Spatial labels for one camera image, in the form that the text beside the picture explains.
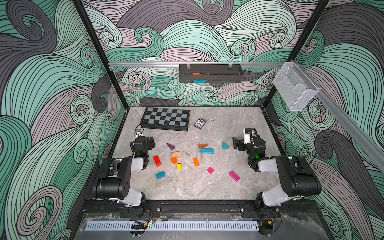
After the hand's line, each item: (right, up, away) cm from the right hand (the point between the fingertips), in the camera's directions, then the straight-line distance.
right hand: (242, 136), depth 94 cm
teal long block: (-22, -10, +3) cm, 25 cm away
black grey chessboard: (-51, +12, +14) cm, 55 cm away
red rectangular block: (-54, -14, -5) cm, 56 cm away
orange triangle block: (-25, -6, +2) cm, 26 cm away
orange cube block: (-44, -14, -4) cm, 46 cm away
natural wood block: (-42, -11, -1) cm, 43 cm away
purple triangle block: (-45, -7, +2) cm, 46 cm away
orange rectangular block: (-30, -15, -3) cm, 34 cm away
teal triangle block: (-11, -6, +4) cm, 13 cm away
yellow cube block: (-40, -17, -6) cm, 44 cm away
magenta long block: (-8, -22, -8) cm, 25 cm away
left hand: (-64, -1, 0) cm, 64 cm away
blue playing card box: (-26, +8, +15) cm, 31 cm away
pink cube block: (-22, -19, -8) cm, 30 cm away
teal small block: (-51, -22, -7) cm, 56 cm away
